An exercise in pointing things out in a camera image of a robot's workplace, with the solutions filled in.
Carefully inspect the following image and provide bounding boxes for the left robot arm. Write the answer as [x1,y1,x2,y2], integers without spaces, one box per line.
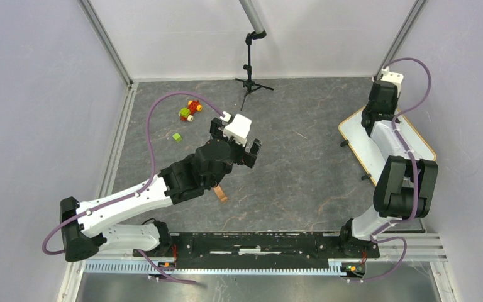
[60,114,261,262]

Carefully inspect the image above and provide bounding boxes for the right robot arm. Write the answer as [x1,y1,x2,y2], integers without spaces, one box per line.
[338,79,438,257]

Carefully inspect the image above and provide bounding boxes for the brown wooden arch block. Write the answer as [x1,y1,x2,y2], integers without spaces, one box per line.
[213,185,228,204]

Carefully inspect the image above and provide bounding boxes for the black tripod stand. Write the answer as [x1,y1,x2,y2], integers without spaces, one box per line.
[235,30,274,111]

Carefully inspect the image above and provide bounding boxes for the small green cube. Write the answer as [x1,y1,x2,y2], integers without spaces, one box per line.
[172,133,182,142]

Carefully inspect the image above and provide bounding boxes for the red toy brick car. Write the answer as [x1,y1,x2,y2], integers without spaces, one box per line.
[179,99,203,122]

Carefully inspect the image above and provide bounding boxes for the grey overhead pole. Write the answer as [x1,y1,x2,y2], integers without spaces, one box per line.
[239,0,267,39]

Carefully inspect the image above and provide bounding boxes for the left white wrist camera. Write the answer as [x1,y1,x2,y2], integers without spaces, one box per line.
[220,111,252,147]

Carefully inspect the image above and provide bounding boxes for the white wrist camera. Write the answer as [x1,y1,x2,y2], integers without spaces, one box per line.
[220,111,252,147]
[379,66,404,98]

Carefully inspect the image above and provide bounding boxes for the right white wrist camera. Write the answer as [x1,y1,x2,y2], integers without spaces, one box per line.
[379,66,404,98]

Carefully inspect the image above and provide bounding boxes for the white whiteboard wooden frame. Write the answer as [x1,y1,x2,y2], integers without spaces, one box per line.
[338,109,436,184]

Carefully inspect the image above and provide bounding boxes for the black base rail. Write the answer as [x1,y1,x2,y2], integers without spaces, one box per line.
[145,232,380,269]

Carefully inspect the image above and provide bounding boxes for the white cable comb strip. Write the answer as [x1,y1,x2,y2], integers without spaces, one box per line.
[84,260,365,277]

